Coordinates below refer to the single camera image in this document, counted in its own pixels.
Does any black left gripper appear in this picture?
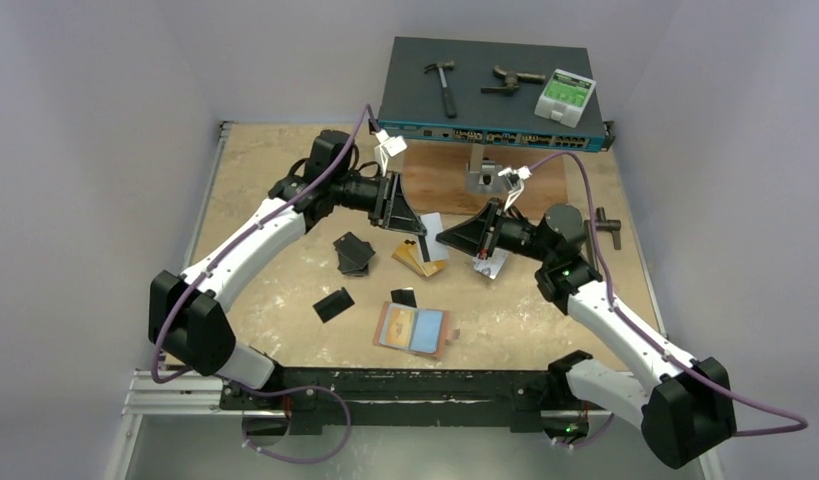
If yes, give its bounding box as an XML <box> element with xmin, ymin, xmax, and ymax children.
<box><xmin>331</xmin><ymin>169</ymin><xmax>425</xmax><ymax>235</ymax></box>

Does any single black card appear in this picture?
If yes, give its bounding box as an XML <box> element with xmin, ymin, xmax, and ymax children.
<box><xmin>313</xmin><ymin>287</ymin><xmax>355</xmax><ymax>323</ymax></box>
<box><xmin>390</xmin><ymin>287</ymin><xmax>418</xmax><ymax>308</ymax></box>

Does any pink leather card holder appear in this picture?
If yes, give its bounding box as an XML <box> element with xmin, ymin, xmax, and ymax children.
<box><xmin>372</xmin><ymin>302</ymin><xmax>461</xmax><ymax>359</ymax></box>

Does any single gold VIP card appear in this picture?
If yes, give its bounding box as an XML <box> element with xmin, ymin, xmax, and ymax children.
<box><xmin>379</xmin><ymin>304</ymin><xmax>417</xmax><ymax>350</ymax></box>

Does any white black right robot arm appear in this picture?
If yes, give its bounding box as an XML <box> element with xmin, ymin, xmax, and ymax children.
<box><xmin>436</xmin><ymin>198</ymin><xmax>737</xmax><ymax>469</ymax></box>

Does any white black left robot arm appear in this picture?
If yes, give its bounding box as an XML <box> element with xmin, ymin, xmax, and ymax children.
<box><xmin>148</xmin><ymin>130</ymin><xmax>427</xmax><ymax>409</ymax></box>

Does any white silver card stack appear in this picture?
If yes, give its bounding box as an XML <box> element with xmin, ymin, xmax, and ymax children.
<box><xmin>472</xmin><ymin>251</ymin><xmax>509</xmax><ymax>280</ymax></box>

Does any brown wooden board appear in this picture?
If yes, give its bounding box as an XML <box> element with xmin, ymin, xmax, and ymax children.
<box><xmin>401</xmin><ymin>141</ymin><xmax>569</xmax><ymax>220</ymax></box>

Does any small claw hammer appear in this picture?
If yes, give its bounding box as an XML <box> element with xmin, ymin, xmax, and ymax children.
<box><xmin>424</xmin><ymin>61</ymin><xmax>458</xmax><ymax>119</ymax></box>

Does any rusty metal tool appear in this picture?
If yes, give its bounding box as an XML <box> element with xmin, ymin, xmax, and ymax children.
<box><xmin>480</xmin><ymin>65</ymin><xmax>547</xmax><ymax>96</ymax></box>

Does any white green electronic box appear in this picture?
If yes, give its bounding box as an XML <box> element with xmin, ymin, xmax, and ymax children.
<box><xmin>534</xmin><ymin>69</ymin><xmax>596</xmax><ymax>128</ymax></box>

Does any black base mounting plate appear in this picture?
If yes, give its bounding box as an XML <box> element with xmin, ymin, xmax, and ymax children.
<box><xmin>220</xmin><ymin>367</ymin><xmax>601</xmax><ymax>441</ymax></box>

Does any metal stand bracket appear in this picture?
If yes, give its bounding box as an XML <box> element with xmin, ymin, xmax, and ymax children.
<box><xmin>465</xmin><ymin>143</ymin><xmax>505</xmax><ymax>195</ymax></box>

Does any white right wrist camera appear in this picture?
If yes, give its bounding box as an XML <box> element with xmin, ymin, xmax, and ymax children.
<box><xmin>498</xmin><ymin>166</ymin><xmax>532</xmax><ymax>211</ymax></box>

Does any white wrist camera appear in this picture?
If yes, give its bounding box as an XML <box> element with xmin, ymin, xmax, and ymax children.
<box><xmin>498</xmin><ymin>166</ymin><xmax>532</xmax><ymax>211</ymax></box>
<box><xmin>374</xmin><ymin>129</ymin><xmax>408</xmax><ymax>176</ymax></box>

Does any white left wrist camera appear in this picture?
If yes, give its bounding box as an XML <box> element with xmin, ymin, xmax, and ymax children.
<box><xmin>374</xmin><ymin>129</ymin><xmax>408</xmax><ymax>176</ymax></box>

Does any dark metal clamp handle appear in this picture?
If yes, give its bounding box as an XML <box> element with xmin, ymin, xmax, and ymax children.
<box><xmin>584</xmin><ymin>207</ymin><xmax>623</xmax><ymax>250</ymax></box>

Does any blue grey network switch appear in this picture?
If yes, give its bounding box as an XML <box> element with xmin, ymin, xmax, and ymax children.
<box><xmin>377</xmin><ymin>37</ymin><xmax>615</xmax><ymax>152</ymax></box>

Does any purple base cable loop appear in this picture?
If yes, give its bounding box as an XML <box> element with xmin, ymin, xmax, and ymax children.
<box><xmin>240</xmin><ymin>385</ymin><xmax>353</xmax><ymax>465</ymax></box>

